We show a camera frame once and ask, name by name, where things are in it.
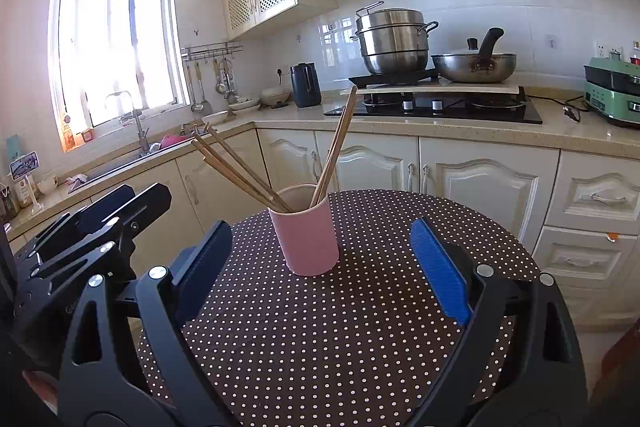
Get black portable stove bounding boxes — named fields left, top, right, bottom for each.
left=348, top=68, right=442, bottom=88

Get brown polka-dot tablecloth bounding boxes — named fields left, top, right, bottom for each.
left=137, top=189, right=543, bottom=427

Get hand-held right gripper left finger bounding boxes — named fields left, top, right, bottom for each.
left=57, top=219, right=236, bottom=427

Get stainless steel steamer pot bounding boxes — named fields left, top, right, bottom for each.
left=350, top=1, right=440, bottom=75

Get steel wok with black handle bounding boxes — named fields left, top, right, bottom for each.
left=431, top=27, right=517, bottom=84

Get pink cup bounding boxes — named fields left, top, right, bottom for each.
left=268, top=184, right=342, bottom=277

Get cream board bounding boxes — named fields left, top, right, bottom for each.
left=340, top=77, right=527, bottom=96

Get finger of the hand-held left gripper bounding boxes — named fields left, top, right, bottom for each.
left=30, top=182, right=173, bottom=290
left=19, top=184, right=138, bottom=259

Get phone on white stand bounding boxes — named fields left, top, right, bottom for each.
left=9, top=151, right=46, bottom=214

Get black electric kettle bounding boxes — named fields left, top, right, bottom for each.
left=290, top=62, right=322, bottom=108

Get black power cable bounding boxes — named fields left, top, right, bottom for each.
left=525, top=94, right=593, bottom=124

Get black gas hob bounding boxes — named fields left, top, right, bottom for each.
left=324, top=87, right=543, bottom=125

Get person's left hand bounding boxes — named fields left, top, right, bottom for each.
left=22, top=371, right=61, bottom=413

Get bundle of wooden chopsticks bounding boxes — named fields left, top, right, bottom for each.
left=190, top=84, right=360, bottom=214

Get white bowl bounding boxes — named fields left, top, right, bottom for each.
left=260, top=88, right=293, bottom=106

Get speckled stone countertop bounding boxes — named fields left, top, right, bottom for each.
left=5, top=89, right=640, bottom=238

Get cream base cabinets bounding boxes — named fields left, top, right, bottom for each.
left=7, top=127, right=640, bottom=333

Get metal wall utensil rack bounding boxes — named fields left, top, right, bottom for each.
left=180, top=41, right=244, bottom=62

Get green cooking appliance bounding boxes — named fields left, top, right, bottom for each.
left=582, top=51, right=640, bottom=128

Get metal sink faucet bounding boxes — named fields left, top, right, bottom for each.
left=104, top=89, right=151, bottom=154

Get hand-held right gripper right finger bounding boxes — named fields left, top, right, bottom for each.
left=407, top=217, right=588, bottom=427

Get steel kitchen sink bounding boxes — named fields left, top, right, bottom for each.
left=67, top=147, right=166, bottom=195

